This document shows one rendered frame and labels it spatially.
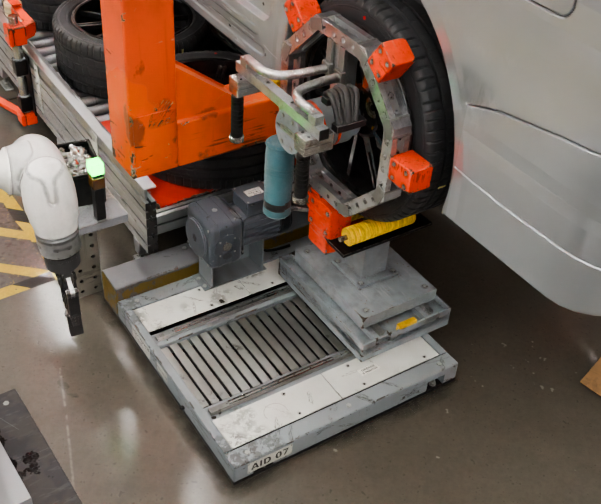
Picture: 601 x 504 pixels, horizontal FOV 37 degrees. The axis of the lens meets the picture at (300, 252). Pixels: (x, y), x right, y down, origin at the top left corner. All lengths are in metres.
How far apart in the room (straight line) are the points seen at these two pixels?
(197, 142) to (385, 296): 0.78
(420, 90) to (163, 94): 0.83
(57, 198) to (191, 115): 1.11
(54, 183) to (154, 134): 1.02
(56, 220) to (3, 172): 0.18
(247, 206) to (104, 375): 0.71
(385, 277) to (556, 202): 1.02
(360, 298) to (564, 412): 0.74
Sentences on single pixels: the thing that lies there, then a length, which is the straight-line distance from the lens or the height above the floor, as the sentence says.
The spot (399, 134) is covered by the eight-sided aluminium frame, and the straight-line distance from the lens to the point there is 2.35.
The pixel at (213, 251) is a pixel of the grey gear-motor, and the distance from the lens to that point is 2.91.
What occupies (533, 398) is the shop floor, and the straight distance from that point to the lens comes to 3.04.
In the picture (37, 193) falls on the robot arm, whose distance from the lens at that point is 1.85.
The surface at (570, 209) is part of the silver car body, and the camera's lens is 2.08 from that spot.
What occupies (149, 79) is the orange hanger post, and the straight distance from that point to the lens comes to 2.73.
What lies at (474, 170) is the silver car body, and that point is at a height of 0.93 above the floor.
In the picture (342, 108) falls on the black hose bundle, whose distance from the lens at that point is 2.30.
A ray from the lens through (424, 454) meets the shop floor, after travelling 2.80.
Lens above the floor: 2.14
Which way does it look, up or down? 39 degrees down
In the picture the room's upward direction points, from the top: 4 degrees clockwise
